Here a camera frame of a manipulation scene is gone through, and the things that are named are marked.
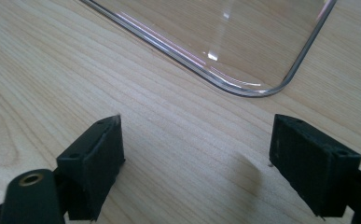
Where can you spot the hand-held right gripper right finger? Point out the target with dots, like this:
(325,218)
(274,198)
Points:
(312,168)

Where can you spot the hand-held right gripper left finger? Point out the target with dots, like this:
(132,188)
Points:
(91,168)

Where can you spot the clear plastic tray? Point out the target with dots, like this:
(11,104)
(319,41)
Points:
(231,37)

